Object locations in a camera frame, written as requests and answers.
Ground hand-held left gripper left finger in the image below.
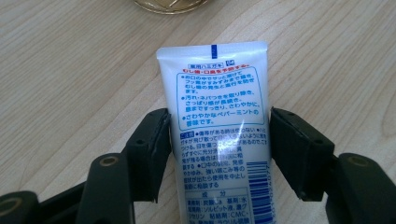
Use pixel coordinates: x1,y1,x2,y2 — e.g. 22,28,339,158
120,107,173,203

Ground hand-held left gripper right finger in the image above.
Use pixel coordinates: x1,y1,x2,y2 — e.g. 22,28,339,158
268,106,336,203

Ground white toothpaste tube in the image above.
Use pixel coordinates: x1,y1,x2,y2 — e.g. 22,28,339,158
155,41,278,224

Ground amber transparent cup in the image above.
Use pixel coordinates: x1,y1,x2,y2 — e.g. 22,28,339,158
133,0,210,15

